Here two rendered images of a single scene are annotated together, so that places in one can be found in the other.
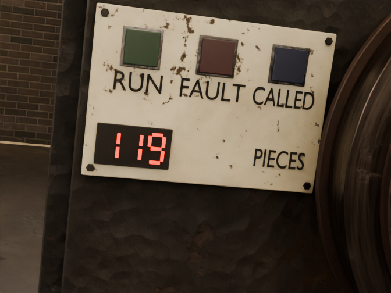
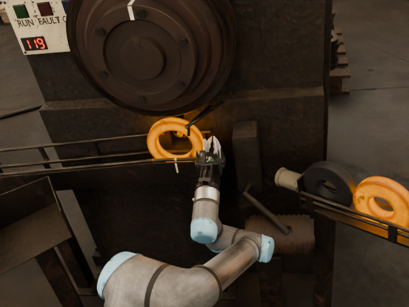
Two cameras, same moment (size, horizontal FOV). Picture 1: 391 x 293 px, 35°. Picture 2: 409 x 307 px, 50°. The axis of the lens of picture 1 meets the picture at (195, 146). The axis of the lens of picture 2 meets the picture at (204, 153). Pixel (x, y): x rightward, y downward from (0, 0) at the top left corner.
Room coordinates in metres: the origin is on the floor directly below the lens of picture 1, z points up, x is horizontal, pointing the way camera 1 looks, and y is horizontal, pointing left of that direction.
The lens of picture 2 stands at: (-0.43, -0.93, 1.58)
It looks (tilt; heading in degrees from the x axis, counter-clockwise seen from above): 37 degrees down; 24
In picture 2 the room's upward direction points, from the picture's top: 10 degrees counter-clockwise
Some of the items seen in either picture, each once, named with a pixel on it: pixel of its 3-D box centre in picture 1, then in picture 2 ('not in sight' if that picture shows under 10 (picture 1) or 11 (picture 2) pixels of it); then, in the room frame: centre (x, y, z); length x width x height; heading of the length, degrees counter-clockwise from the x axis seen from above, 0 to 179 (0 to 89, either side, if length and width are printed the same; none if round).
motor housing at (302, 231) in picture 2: not in sight; (281, 272); (0.55, -0.71, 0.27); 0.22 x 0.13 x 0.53; 101
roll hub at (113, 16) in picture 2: not in sight; (143, 55); (0.53, -0.38, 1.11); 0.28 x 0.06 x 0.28; 101
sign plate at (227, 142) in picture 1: (209, 102); (52, 24); (0.67, -0.01, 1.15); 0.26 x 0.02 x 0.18; 101
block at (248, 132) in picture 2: not in sight; (248, 156); (0.68, -0.59, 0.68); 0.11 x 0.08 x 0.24; 11
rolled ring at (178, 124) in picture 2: not in sight; (175, 143); (0.63, -0.36, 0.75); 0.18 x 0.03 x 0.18; 99
